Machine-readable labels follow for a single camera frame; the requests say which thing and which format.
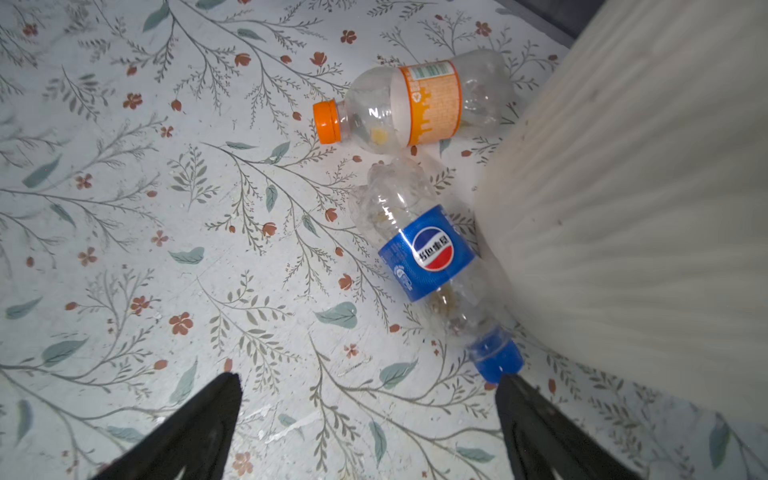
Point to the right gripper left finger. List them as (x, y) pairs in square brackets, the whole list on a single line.
[(193, 443)]

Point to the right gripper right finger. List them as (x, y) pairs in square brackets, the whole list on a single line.
[(542, 443)]

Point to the Pepsi bottle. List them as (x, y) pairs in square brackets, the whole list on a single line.
[(398, 212)]

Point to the small bottle orange cap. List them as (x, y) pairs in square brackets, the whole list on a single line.
[(388, 109)]

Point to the white ribbed trash bin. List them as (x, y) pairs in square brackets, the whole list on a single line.
[(628, 206)]

